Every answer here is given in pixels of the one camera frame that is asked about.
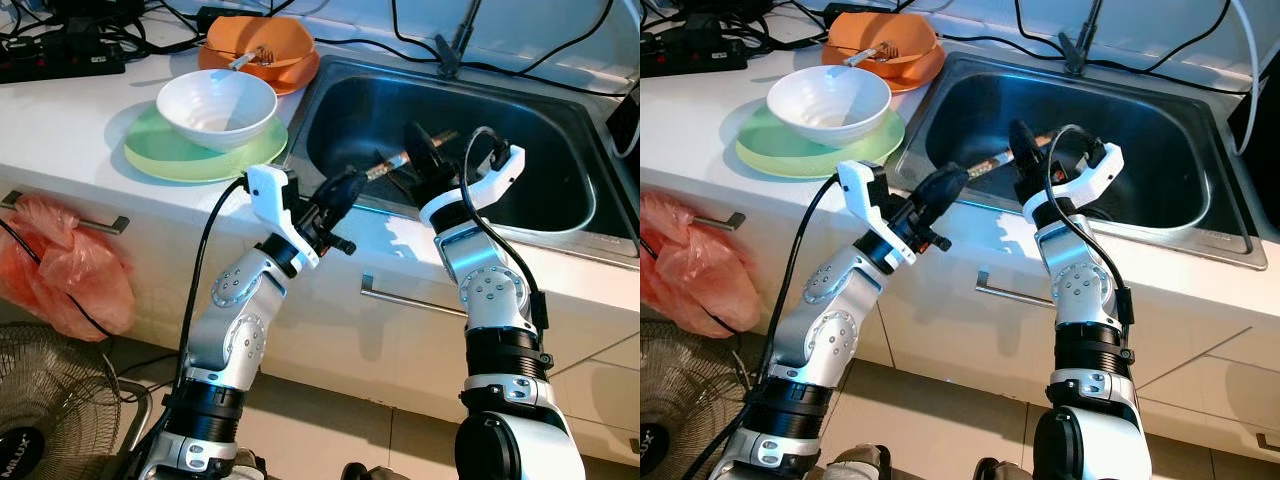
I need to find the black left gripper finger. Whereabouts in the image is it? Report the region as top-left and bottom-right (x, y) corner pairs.
(325, 186), (370, 223)
(915, 166), (969, 203)
(318, 168), (369, 206)
(922, 184), (967, 221)

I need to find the green plate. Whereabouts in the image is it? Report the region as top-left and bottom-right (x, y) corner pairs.
(735, 103), (906, 181)
(123, 103), (289, 184)

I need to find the white bowl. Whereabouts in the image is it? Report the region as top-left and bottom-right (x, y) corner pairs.
(156, 68), (279, 153)
(767, 65), (893, 149)

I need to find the steel kitchen sink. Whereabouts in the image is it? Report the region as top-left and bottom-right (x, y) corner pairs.
(283, 55), (641, 263)
(895, 52), (1269, 271)

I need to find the black faucet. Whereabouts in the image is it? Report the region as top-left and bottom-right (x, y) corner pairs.
(1058, 0), (1106, 76)
(433, 0), (483, 79)

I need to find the orange plate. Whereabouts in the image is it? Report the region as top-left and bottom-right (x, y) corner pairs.
(197, 45), (321, 96)
(822, 42), (946, 93)

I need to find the white cabinet door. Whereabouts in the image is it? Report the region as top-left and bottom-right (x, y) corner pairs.
(280, 235), (631, 461)
(0, 180), (301, 421)
(890, 235), (1251, 461)
(640, 185), (901, 411)

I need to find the light metal utensil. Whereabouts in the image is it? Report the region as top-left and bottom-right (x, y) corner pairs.
(845, 42), (896, 69)
(228, 45), (277, 71)

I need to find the orange bowl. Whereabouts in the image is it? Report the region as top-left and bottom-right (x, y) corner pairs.
(828, 12), (941, 66)
(205, 15), (314, 69)

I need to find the black appliance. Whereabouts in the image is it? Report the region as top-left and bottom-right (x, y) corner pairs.
(603, 82), (641, 136)

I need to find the small black power strip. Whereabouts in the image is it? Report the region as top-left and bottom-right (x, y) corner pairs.
(822, 3), (891, 26)
(197, 5), (266, 29)

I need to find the red plastic bag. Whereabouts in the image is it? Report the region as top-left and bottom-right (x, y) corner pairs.
(640, 190), (761, 339)
(0, 195), (136, 343)

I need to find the long black power strip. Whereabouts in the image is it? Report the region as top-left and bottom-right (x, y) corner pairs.
(640, 35), (749, 79)
(0, 38), (126, 85)

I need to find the black power adapter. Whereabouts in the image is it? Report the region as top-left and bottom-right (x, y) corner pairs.
(660, 0), (771, 36)
(50, 0), (146, 41)

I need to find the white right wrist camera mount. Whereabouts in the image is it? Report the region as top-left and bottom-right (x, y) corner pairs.
(1020, 140), (1126, 226)
(418, 143), (527, 229)

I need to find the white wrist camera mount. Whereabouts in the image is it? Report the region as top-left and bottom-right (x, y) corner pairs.
(1020, 140), (1126, 226)
(835, 160), (916, 266)
(243, 163), (321, 271)
(418, 143), (527, 229)

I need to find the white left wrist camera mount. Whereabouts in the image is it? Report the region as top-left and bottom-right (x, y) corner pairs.
(835, 160), (916, 266)
(243, 163), (321, 271)

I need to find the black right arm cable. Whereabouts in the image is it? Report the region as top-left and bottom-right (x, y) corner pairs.
(460, 125), (551, 336)
(1045, 123), (1136, 331)

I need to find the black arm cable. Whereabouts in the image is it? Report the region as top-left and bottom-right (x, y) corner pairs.
(690, 172), (843, 480)
(1045, 123), (1136, 331)
(120, 175), (251, 480)
(460, 125), (551, 336)

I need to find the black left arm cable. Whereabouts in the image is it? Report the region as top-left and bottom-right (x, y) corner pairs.
(120, 175), (251, 480)
(690, 172), (843, 480)

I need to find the black power cable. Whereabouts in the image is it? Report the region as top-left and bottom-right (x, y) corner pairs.
(1090, 0), (1229, 71)
(465, 0), (613, 73)

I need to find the thin black cable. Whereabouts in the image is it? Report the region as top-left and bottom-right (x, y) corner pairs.
(0, 218), (113, 339)

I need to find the wire cage floor fan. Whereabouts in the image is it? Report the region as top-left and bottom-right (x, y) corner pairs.
(0, 322), (151, 480)
(640, 320), (761, 480)

